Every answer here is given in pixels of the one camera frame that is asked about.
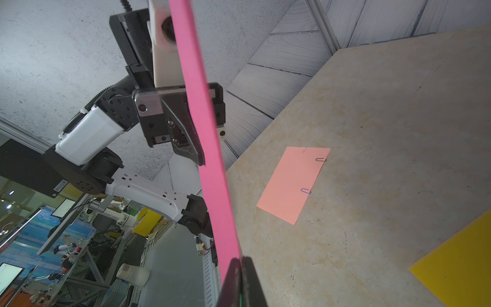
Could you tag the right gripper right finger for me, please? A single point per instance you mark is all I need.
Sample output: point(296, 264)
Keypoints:
point(252, 293)

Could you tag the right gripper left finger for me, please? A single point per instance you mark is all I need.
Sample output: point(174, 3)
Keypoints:
point(230, 295)

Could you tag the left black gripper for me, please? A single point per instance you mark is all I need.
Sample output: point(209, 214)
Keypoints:
point(164, 117)

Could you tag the magenta paper sheet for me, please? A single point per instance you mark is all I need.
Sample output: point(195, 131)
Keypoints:
point(212, 173)

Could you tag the salmon pink paper sheet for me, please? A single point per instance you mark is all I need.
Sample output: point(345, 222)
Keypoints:
point(296, 169)

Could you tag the yellow paper sheet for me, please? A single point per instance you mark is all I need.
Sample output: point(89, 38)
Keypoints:
point(458, 271)

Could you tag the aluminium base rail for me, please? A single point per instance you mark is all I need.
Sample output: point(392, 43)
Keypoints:
point(179, 276)

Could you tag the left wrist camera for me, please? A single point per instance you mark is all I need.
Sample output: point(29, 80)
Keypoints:
point(93, 133)

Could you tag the left aluminium frame post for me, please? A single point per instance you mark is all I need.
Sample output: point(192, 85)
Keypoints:
point(323, 24)

